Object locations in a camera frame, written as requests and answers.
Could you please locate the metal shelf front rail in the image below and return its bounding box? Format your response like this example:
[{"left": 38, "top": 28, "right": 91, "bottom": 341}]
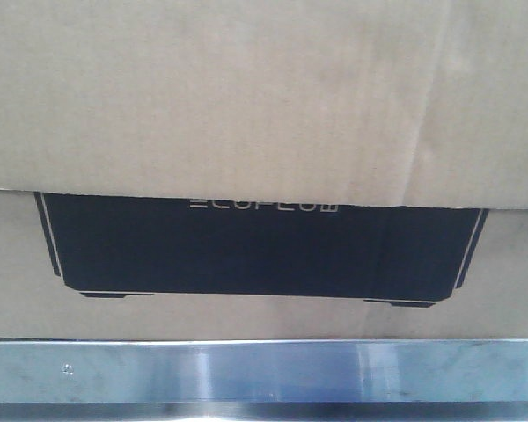
[{"left": 0, "top": 339, "right": 528, "bottom": 421}]

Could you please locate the brown EcoFlow cardboard box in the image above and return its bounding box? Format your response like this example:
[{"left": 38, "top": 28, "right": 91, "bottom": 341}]
[{"left": 0, "top": 1, "right": 528, "bottom": 340}]

